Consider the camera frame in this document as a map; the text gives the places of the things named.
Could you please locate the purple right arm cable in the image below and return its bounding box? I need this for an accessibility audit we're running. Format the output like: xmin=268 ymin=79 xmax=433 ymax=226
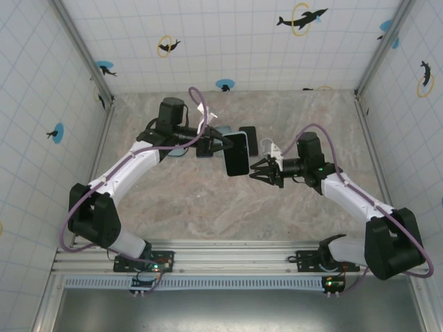
xmin=280 ymin=123 xmax=435 ymax=297

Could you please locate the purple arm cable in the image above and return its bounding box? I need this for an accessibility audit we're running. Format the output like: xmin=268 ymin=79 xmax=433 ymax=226
xmin=60 ymin=86 xmax=208 ymax=295
xmin=280 ymin=123 xmax=435 ymax=297

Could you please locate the small black controller board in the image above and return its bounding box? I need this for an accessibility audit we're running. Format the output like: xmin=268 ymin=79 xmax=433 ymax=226
xmin=129 ymin=275 xmax=162 ymax=295
xmin=320 ymin=275 xmax=346 ymax=295

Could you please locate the grey metal sheet panel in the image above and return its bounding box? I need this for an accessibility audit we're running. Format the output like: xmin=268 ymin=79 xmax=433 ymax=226
xmin=51 ymin=286 xmax=428 ymax=332

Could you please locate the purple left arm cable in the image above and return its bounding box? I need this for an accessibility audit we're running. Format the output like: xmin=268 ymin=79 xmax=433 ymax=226
xmin=60 ymin=86 xmax=208 ymax=295

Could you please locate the blue circle seal sticker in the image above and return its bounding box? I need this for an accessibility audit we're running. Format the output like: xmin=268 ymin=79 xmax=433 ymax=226
xmin=46 ymin=122 xmax=65 ymax=144

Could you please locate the yellow ring seal sticker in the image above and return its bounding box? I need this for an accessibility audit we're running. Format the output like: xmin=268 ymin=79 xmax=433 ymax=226
xmin=93 ymin=85 xmax=107 ymax=110

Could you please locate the aluminium frame post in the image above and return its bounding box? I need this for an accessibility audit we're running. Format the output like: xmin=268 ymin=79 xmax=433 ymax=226
xmin=48 ymin=0 xmax=116 ymax=107
xmin=354 ymin=0 xmax=416 ymax=97

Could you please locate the wide aluminium mounting beam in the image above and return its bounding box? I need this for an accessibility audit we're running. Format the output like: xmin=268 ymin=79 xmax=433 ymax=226
xmin=51 ymin=240 xmax=433 ymax=277

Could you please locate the blue circle shark sticker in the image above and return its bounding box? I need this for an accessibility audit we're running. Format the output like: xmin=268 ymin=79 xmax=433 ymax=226
xmin=96 ymin=60 xmax=118 ymax=77

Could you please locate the small dolphin yellow ring sticker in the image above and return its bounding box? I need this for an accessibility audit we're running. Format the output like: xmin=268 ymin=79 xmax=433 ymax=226
xmin=157 ymin=34 xmax=182 ymax=58

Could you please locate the black phone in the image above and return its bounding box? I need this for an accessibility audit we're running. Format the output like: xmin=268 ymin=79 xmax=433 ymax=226
xmin=222 ymin=131 xmax=251 ymax=178

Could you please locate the tall dolphin yellow ring sticker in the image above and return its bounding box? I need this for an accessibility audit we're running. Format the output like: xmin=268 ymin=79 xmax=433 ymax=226
xmin=416 ymin=59 xmax=436 ymax=99

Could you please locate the white slotted cable duct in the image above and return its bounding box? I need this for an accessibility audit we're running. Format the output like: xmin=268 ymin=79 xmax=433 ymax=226
xmin=64 ymin=276 xmax=328 ymax=291

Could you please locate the large dolphin yellow ring sticker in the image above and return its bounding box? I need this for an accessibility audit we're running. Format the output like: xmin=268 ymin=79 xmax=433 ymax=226
xmin=275 ymin=2 xmax=329 ymax=37

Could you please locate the aluminium side rail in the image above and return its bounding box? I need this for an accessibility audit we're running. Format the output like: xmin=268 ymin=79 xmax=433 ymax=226
xmin=353 ymin=90 xmax=394 ymax=210
xmin=70 ymin=100 xmax=117 ymax=247

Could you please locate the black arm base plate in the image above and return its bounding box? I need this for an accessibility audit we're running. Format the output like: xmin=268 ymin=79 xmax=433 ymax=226
xmin=113 ymin=250 xmax=176 ymax=274
xmin=296 ymin=249 xmax=361 ymax=273

